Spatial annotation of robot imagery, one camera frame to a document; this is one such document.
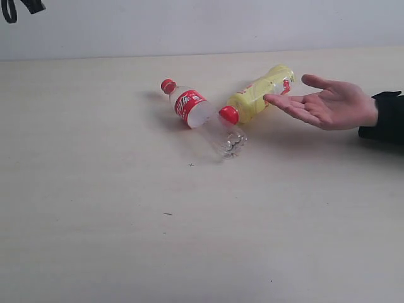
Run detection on clear red-label cola bottle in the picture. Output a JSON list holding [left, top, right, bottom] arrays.
[[160, 79, 247, 159]]

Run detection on yellow bottle with red cap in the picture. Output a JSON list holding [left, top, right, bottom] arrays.
[[219, 64, 295, 124]]

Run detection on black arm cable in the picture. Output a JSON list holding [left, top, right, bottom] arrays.
[[1, 0, 47, 24]]

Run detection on bare open human hand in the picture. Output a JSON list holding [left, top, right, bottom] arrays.
[[264, 74, 378, 131]]

